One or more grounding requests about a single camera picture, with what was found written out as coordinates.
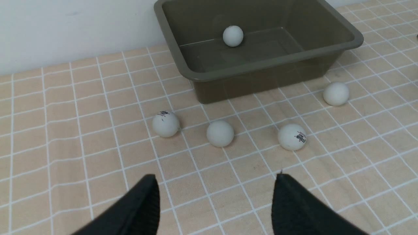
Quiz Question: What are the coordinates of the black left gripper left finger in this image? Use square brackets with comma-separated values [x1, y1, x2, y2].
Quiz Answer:
[73, 174, 161, 235]

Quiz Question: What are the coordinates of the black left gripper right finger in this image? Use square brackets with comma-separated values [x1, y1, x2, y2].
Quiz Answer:
[271, 173, 366, 235]

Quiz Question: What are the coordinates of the white ball with logo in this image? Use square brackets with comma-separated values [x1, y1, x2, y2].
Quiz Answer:
[278, 123, 307, 151]

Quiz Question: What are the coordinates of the plain white ball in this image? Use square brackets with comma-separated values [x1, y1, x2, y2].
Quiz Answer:
[206, 120, 234, 147]
[323, 82, 350, 106]

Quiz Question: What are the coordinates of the checkered beige tablecloth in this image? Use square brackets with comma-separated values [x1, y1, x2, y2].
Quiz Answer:
[1, 0, 417, 235]

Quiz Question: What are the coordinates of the olive green plastic bin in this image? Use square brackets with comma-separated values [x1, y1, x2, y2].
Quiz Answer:
[154, 0, 364, 104]

